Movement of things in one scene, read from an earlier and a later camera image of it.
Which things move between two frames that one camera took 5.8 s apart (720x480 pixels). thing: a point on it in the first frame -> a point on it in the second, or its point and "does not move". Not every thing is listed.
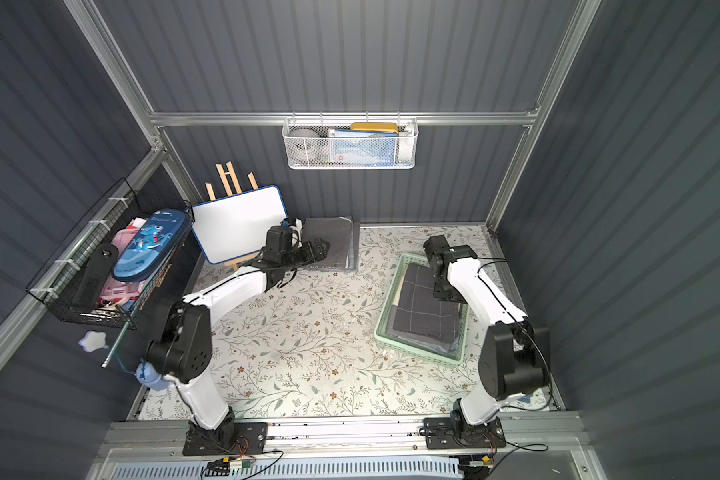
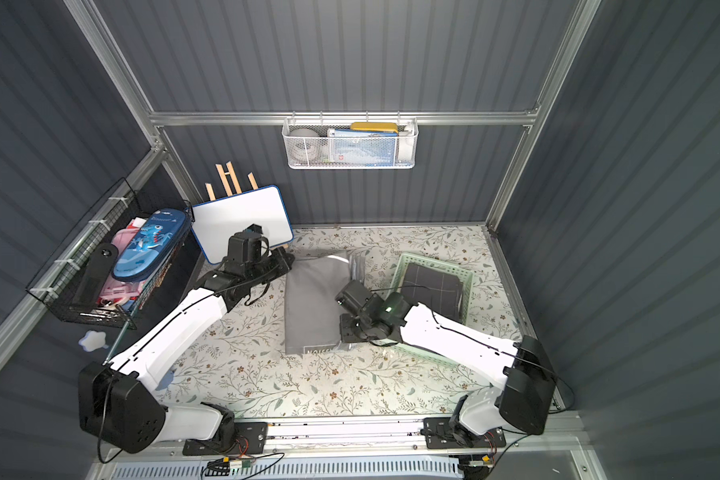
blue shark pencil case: x=150 y=245 does not move
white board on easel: x=236 y=225 does not move
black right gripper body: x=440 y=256 -> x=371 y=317
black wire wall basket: x=111 y=268 does not move
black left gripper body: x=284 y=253 -> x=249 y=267
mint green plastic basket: x=381 y=338 does not move
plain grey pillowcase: x=343 y=235 -> x=312 y=314
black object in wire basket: x=96 y=277 does not move
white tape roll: x=304 y=146 does not move
